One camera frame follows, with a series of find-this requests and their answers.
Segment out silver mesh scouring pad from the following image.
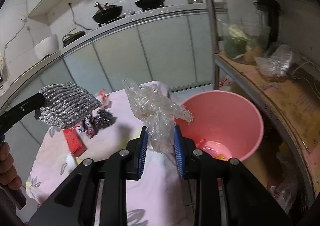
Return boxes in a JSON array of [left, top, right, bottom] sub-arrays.
[[35, 82, 102, 129]]

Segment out red cardboard box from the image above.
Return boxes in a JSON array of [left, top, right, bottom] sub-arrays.
[[63, 128, 87, 157]]

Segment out red white wrapper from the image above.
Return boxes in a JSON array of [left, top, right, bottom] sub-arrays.
[[82, 115, 97, 139]]

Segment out dark steel wool scrubber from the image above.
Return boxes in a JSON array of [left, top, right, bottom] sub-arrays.
[[93, 109, 117, 131]]

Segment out orange white snack wrapper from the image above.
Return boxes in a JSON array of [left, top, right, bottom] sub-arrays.
[[95, 89, 112, 109]]

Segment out clear plastic wrap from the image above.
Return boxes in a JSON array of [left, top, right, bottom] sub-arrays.
[[123, 78, 194, 153]]

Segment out white foam net sleeve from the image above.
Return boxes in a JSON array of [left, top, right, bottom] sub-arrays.
[[66, 153, 78, 171]]

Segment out red plastic snack bag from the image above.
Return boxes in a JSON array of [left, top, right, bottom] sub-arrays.
[[195, 139, 232, 161]]

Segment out kitchen counter cabinets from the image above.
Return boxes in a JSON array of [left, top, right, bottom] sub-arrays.
[[0, 6, 228, 126]]

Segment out person's left hand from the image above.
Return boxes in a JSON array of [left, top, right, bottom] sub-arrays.
[[0, 142, 22, 190]]

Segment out pink plastic bucket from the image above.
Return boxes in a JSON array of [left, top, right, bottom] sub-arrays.
[[175, 90, 264, 161]]

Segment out pink floral tablecloth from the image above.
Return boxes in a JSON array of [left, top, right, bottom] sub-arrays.
[[25, 90, 189, 225]]

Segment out white rice cooker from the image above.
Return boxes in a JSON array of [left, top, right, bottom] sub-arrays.
[[34, 34, 59, 61]]

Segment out black electric griddle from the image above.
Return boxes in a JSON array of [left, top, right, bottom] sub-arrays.
[[62, 31, 85, 47]]

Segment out metal storage rack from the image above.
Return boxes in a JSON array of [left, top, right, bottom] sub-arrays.
[[207, 0, 319, 207]]

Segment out clear bag on shelf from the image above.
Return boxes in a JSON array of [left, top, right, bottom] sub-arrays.
[[255, 44, 295, 82]]

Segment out left black wok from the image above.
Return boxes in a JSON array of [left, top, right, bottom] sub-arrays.
[[92, 2, 123, 24]]

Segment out green melon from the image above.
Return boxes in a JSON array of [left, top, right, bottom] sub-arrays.
[[224, 36, 247, 58]]

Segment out clear bag of vegetables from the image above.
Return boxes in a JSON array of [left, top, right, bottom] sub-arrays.
[[219, 20, 271, 65]]

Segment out right black frying pan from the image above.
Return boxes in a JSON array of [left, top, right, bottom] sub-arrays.
[[135, 0, 166, 12]]

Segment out black blender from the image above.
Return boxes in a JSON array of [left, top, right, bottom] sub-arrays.
[[255, 0, 281, 47]]

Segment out white tray on counter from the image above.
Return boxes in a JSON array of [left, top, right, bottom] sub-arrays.
[[213, 0, 228, 9]]

